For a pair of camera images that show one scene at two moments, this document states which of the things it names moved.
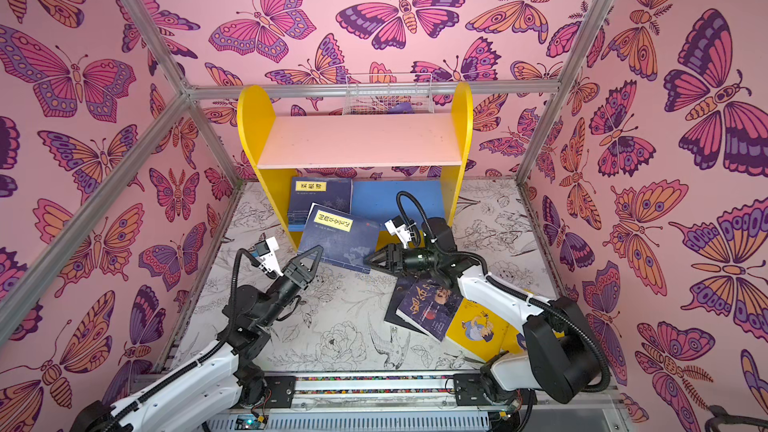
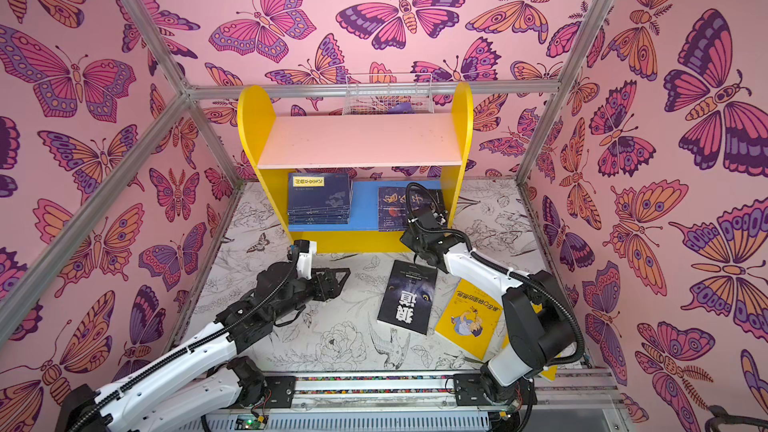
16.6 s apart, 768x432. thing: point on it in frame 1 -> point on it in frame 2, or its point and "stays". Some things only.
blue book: (347, 240) -> (319, 190)
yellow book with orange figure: (482, 332) stays
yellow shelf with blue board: (406, 169) stays
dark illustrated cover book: (429, 307) -> (399, 204)
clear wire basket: (388, 94) stays
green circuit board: (251, 422) stays
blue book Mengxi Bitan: (296, 221) -> (318, 213)
